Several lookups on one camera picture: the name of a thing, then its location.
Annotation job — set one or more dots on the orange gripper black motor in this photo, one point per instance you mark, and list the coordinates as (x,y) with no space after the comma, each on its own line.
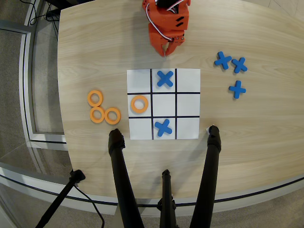
(158,38)

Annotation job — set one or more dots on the blue foam cross piece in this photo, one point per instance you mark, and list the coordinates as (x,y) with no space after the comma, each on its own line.
(163,128)
(223,60)
(239,65)
(237,89)
(165,78)

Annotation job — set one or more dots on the white tic-tac-toe grid sheet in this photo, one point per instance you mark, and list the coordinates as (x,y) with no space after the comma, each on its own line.
(187,104)

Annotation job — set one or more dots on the small white tape label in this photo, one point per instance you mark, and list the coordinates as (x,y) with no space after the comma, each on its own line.
(207,130)

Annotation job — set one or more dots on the thick black tripod leg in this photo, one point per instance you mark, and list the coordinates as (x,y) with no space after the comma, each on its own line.
(209,171)
(121,171)

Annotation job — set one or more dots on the slim black tripod column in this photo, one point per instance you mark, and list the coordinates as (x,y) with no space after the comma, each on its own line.
(167,202)

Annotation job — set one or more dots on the thin black stand leg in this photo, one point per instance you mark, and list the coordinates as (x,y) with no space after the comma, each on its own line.
(61,194)

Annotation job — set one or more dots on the grey metal floor frame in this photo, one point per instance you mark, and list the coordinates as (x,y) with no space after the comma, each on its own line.
(26,95)

